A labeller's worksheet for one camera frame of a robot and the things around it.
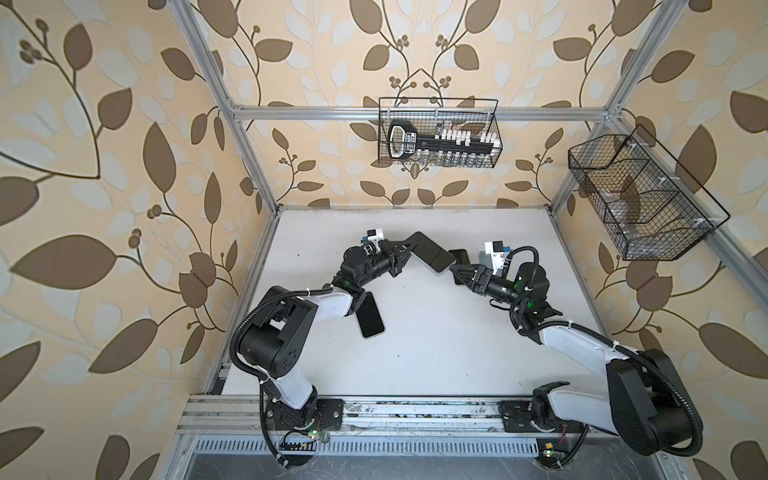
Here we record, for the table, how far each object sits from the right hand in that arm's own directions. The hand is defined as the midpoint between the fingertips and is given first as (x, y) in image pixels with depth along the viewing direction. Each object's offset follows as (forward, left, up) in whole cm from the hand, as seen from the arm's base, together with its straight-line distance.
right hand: (454, 274), depth 78 cm
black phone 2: (-2, +24, -21) cm, 32 cm away
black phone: (+5, +5, 0) cm, 7 cm away
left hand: (+7, +9, +6) cm, 12 cm away
